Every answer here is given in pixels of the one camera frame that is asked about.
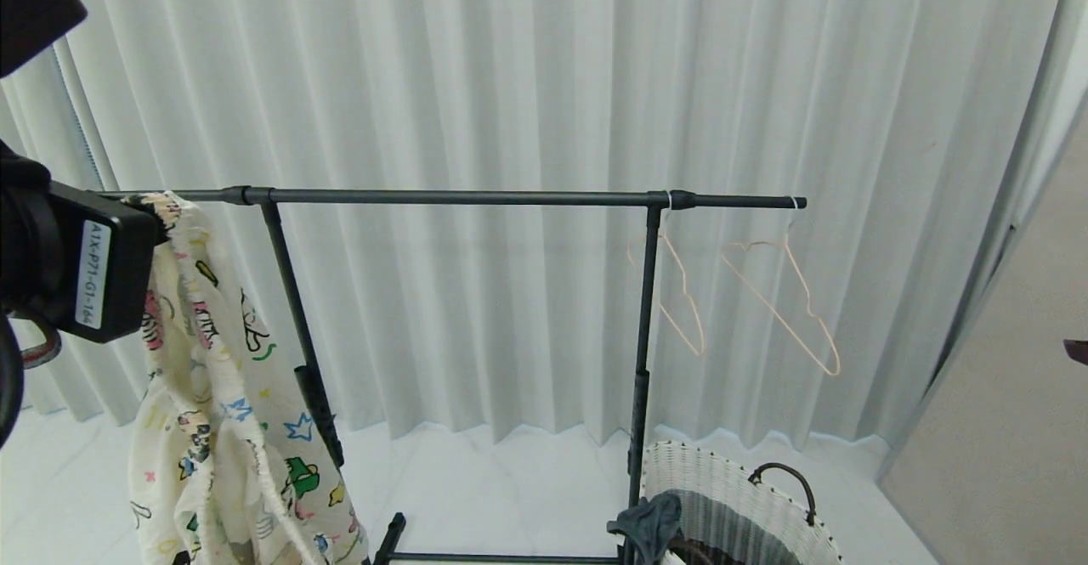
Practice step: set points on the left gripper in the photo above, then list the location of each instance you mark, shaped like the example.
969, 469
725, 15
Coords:
42, 242

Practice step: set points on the cream printed garment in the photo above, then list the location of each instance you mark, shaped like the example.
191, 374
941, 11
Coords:
212, 395

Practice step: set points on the pink clothes hanger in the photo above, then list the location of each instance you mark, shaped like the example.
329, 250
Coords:
702, 336
778, 317

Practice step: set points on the black clothes rack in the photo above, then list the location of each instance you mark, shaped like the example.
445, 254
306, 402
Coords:
467, 198

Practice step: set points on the white laundry basket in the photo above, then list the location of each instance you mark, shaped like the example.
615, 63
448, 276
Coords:
748, 505

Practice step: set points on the white curtain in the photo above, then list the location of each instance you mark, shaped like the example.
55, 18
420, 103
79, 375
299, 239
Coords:
510, 81

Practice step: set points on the dark grey garment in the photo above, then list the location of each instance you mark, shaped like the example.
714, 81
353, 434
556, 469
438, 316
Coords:
650, 527

